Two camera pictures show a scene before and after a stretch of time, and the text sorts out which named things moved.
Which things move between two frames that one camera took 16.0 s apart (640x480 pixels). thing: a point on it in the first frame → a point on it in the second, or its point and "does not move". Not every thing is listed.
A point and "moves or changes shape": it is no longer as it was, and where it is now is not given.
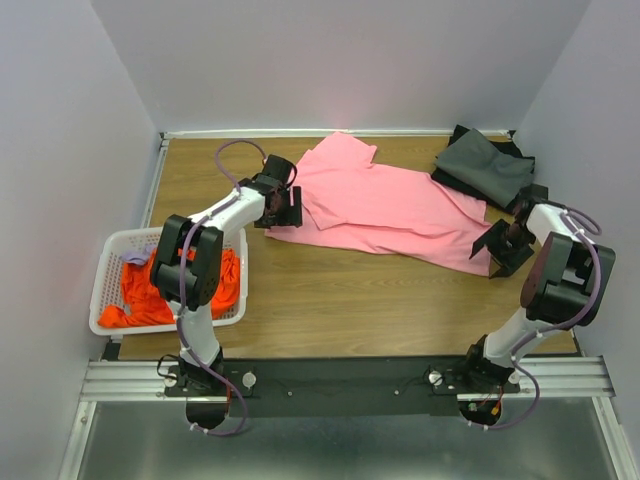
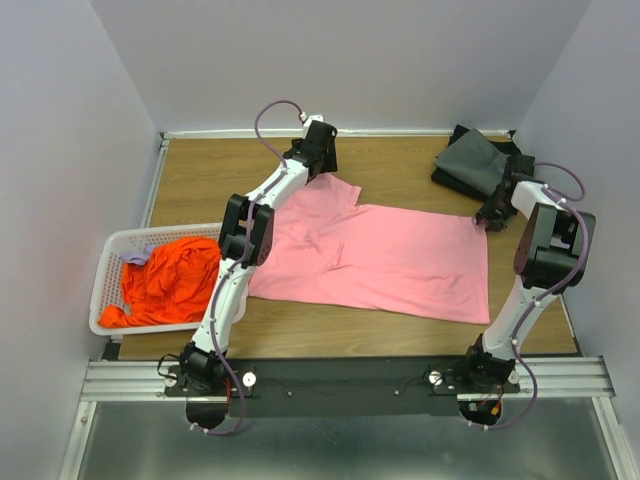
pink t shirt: [347, 201] moves or changes shape
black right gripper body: [512, 244] → [495, 213]
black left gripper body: [282, 212] → [327, 159]
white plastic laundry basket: [107, 291] does not move
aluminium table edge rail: [164, 136] does not move
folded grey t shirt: [475, 162] does not move
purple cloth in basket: [139, 257] does not move
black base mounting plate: [342, 386] does not move
